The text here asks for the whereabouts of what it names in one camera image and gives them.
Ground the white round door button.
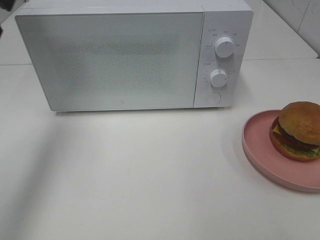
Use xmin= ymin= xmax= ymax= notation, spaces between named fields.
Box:
xmin=206 ymin=92 xmax=222 ymax=106

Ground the burger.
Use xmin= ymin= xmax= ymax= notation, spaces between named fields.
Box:
xmin=269 ymin=101 xmax=320 ymax=162

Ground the white microwave door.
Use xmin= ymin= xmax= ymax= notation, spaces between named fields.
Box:
xmin=15 ymin=12 xmax=203 ymax=112

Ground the white microwave knob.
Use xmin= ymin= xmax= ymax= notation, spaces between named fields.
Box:
xmin=209 ymin=69 xmax=229 ymax=88
xmin=214 ymin=36 xmax=235 ymax=58

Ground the white microwave oven body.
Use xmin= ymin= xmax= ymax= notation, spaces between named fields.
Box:
xmin=15 ymin=0 xmax=254 ymax=108

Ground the pink plate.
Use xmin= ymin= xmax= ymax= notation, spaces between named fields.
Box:
xmin=242 ymin=109 xmax=320 ymax=193

